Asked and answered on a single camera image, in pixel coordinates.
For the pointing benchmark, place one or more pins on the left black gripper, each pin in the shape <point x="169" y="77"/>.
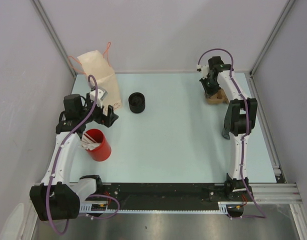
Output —
<point x="103" y="119"/>

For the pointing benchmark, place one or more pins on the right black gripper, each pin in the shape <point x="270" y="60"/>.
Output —
<point x="209" y="92"/>

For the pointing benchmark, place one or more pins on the brown pulp cup carrier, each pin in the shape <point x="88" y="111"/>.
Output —
<point x="219" y="98"/>

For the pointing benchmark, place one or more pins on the beige paper takeout bag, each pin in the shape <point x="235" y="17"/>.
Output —
<point x="97" y="64"/>

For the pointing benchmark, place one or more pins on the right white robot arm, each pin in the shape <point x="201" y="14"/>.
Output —
<point x="220" y="86"/>

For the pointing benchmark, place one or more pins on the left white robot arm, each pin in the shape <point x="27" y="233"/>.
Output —
<point x="53" y="198"/>

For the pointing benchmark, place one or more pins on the short black coffee cup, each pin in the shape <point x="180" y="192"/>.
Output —
<point x="136" y="102"/>

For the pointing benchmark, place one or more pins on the tall black coffee cup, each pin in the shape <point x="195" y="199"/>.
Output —
<point x="225" y="135"/>

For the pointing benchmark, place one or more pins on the red cylindrical container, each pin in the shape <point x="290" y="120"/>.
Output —
<point x="102" y="149"/>

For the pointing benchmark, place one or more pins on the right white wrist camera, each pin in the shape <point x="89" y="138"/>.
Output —
<point x="204" y="69"/>

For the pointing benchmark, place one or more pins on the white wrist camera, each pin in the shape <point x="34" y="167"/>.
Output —
<point x="204" y="69"/>
<point x="98" y="95"/>

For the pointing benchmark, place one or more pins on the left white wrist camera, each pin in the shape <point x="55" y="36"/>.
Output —
<point x="98" y="95"/>

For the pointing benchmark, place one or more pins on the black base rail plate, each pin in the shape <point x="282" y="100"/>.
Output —
<point x="169" y="196"/>

